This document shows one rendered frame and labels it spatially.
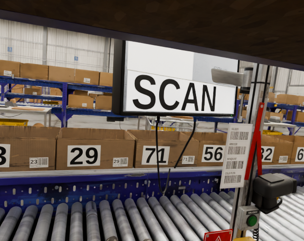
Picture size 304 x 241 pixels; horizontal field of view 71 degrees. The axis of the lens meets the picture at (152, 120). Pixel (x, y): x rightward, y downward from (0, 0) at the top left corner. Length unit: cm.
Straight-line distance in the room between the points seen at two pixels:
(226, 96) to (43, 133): 107
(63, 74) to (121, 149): 460
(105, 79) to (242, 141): 514
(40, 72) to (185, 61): 521
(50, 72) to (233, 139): 525
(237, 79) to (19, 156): 99
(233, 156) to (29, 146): 89
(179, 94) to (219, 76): 18
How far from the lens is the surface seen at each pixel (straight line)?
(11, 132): 146
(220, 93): 74
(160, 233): 98
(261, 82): 71
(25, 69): 575
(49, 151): 115
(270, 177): 76
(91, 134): 142
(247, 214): 76
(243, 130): 68
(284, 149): 180
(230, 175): 69
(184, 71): 61
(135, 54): 51
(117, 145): 115
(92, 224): 101
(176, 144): 126
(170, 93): 57
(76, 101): 540
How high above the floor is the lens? 131
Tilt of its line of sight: 7 degrees down
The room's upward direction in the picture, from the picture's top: 5 degrees clockwise
